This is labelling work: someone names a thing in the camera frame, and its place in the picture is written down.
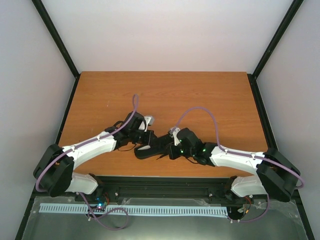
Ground black shoelace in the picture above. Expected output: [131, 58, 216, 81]
[156, 153, 170, 160]

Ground black canvas shoe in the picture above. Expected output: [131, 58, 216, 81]
[134, 134, 174, 160]

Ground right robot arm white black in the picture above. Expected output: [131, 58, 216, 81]
[168, 127, 300, 202]

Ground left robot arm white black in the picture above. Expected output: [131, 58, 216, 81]
[33, 112, 156, 202]

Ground left controller board with leds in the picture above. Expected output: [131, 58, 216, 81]
[89, 193, 110, 213]

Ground right wiring connector bundle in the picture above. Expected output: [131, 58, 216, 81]
[237, 194, 253, 217]

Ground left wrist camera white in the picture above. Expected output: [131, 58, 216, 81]
[139, 115, 155, 132]

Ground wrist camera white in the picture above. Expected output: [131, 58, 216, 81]
[169, 126, 181, 146]
[139, 115, 155, 132]

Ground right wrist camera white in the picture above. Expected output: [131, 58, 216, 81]
[169, 126, 181, 146]

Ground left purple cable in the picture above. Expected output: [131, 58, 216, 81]
[35, 93, 141, 230]

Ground purple cable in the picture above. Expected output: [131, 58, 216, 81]
[35, 93, 141, 230]
[172, 106, 306, 224]

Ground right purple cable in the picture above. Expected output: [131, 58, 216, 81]
[172, 106, 306, 224]

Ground right black frame post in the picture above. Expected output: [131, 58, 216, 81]
[251, 0, 305, 79]

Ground black frame post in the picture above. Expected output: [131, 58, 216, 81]
[251, 0, 305, 79]
[31, 0, 81, 79]

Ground black aluminium frame base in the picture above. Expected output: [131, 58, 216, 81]
[14, 72, 316, 240]

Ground light blue cable duct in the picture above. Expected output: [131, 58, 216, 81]
[38, 203, 228, 218]

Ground left black frame post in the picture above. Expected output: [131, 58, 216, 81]
[31, 0, 81, 79]

